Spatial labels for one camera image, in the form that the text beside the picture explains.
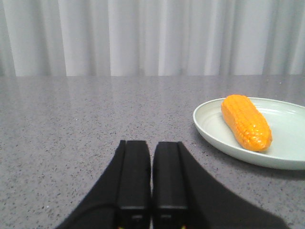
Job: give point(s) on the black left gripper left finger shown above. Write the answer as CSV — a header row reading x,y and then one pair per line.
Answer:
x,y
121,197

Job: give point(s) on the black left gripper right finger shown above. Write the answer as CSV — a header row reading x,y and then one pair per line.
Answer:
x,y
186,196

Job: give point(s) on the orange corn cob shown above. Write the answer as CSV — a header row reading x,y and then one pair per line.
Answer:
x,y
249,127

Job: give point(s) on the pale green plate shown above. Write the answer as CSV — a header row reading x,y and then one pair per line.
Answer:
x,y
286,120

